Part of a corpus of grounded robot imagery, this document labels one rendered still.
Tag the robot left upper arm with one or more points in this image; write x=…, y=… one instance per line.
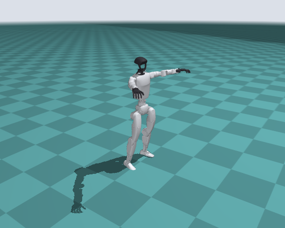
x=157, y=73

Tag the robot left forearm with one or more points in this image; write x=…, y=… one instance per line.
x=170, y=71

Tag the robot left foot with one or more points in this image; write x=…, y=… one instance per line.
x=147, y=153

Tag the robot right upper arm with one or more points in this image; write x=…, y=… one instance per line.
x=131, y=79

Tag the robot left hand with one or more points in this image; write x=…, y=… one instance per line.
x=179, y=70

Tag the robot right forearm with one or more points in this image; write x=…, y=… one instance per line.
x=132, y=85

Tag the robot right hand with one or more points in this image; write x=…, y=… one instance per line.
x=137, y=91

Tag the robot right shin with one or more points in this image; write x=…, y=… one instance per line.
x=130, y=150

